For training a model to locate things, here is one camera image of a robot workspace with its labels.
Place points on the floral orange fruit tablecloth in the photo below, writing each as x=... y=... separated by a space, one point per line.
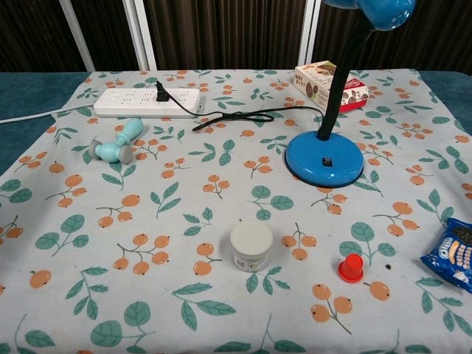
x=184 y=184

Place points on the blue desk lamp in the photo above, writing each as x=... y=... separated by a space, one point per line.
x=313 y=155

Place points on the cookie snack box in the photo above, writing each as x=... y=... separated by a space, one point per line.
x=313 y=83

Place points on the white round cap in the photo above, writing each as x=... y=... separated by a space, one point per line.
x=250 y=239

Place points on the blue Oreo bag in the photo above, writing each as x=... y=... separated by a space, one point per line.
x=450 y=258

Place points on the white power strip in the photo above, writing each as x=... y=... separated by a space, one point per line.
x=121 y=103

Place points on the dark pleated curtain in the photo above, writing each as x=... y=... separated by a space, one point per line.
x=228 y=33

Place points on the white aluminium frame post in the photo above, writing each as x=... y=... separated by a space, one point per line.
x=142 y=37
x=77 y=37
x=309 y=33

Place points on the black power plug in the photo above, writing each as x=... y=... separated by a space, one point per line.
x=160 y=95

